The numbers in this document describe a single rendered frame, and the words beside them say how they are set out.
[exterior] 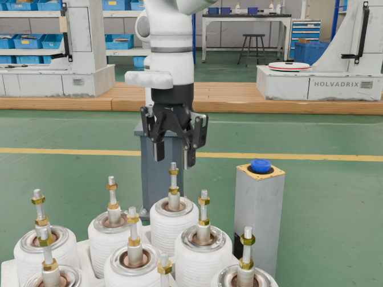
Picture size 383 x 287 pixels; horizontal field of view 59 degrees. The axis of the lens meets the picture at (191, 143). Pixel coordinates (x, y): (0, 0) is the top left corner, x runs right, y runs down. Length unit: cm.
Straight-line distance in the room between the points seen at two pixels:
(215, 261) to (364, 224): 74
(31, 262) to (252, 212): 40
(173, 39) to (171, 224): 33
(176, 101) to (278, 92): 200
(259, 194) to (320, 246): 42
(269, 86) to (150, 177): 163
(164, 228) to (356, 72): 226
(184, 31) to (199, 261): 36
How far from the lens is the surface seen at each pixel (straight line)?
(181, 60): 56
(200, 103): 244
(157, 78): 52
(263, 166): 68
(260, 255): 76
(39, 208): 60
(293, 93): 256
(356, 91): 269
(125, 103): 252
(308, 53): 494
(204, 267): 56
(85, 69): 271
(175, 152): 102
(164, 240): 67
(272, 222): 73
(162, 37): 56
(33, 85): 282
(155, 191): 107
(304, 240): 107
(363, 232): 118
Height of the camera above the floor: 59
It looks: 19 degrees down
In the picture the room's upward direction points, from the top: straight up
